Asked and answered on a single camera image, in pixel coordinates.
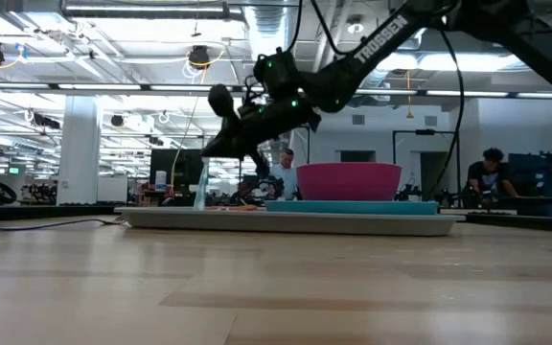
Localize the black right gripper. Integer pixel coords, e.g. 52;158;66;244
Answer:
201;97;323;161

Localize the white building pillar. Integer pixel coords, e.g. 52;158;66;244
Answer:
57;94;104;207

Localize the pink plastic bowl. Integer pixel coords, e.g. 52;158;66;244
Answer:
296;162;403;202

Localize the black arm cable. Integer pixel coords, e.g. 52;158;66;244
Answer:
0;173;19;206
436;26;466;193

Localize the light blue plastic plate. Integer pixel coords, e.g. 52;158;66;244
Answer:
264;199;440;217

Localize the blue machine cabinet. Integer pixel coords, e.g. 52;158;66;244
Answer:
507;151;552;219

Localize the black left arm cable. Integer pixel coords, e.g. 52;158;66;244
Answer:
0;173;19;206

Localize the grey plastic tray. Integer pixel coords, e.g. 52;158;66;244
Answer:
114;206;467;238

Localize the thin grey table cable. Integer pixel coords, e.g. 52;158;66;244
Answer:
0;217;127;233

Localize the black aluminium table frame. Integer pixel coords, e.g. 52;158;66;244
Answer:
0;203;552;235

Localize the hanging yellow cable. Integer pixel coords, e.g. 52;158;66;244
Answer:
403;70;415;120

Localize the person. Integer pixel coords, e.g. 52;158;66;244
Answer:
267;148;300;201
464;147;519;208

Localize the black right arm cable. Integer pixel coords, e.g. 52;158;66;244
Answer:
436;26;466;193

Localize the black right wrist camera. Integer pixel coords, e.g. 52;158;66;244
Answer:
207;83;241;127

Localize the black monitor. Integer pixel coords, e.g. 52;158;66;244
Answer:
149;148;205;194

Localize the black metal stand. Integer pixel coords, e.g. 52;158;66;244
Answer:
390;127;463;196

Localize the orange cloth napkin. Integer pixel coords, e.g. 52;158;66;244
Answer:
204;204;259;213

